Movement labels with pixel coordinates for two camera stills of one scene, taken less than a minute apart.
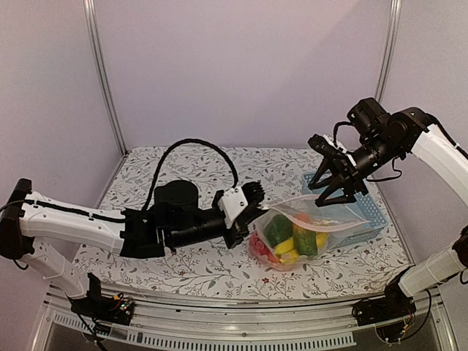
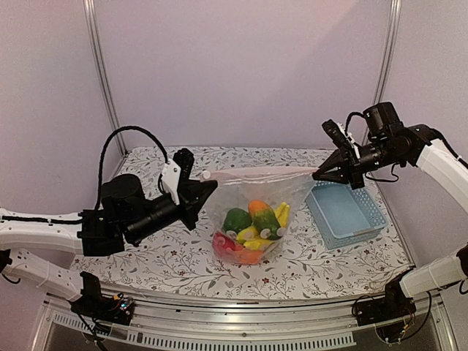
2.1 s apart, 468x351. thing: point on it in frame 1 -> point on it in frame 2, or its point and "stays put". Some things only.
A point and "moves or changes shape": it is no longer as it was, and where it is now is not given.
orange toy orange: [302, 216] -> [248, 257]
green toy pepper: [278, 228] moves or changes shape
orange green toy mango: [306, 241] -> [264, 217]
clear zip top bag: [296, 231] -> [250, 208]
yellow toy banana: [286, 248] -> [250, 236]
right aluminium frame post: [393, 28] stays put
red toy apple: [258, 248] -> [224, 246]
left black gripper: [240, 224] -> [192, 193]
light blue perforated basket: [346, 223] stays put
